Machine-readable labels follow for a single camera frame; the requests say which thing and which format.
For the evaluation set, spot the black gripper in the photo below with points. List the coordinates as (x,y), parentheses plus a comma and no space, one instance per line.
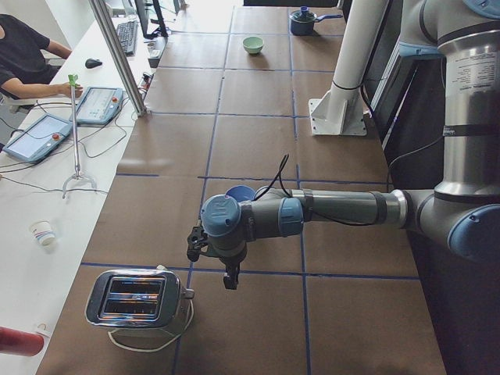
(232,265)

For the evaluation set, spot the blue bowl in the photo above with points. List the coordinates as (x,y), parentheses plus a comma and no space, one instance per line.
(241,193)

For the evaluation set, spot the green bowl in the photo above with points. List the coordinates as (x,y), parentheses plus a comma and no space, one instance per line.
(253,45)

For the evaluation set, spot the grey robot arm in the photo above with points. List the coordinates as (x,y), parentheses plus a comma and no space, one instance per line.
(461,213)

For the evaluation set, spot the silver white toaster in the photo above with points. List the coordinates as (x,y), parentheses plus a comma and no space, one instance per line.
(149,303)

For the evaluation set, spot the paper cup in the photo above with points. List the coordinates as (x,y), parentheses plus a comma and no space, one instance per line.
(42,232)

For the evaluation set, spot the white mounting pole with base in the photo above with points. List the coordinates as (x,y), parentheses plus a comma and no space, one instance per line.
(340,112)

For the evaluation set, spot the far teach pendant tablet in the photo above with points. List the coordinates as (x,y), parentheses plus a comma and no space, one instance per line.
(98,105)

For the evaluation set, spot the teach pendant tablet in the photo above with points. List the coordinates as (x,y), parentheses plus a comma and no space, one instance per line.
(98,105)
(38,140)

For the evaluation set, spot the red cylinder bottle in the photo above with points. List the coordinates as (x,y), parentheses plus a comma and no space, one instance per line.
(17,342)

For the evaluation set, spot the near teach pendant tablet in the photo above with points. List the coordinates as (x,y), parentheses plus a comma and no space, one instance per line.
(38,140)

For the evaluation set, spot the black computer mouse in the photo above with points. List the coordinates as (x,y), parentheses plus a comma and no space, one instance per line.
(92,63)

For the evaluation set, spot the blue saucepan with lid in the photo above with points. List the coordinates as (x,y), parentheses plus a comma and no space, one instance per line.
(303,21)

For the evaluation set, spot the black keyboard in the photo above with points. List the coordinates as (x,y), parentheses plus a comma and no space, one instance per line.
(127,35)

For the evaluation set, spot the black computer monitor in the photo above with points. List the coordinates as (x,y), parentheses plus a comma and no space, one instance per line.
(151,19)

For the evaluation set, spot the seated person in black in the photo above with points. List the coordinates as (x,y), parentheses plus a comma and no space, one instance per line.
(25,74)

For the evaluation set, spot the aluminium frame post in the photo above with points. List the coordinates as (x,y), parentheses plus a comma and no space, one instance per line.
(108,30)

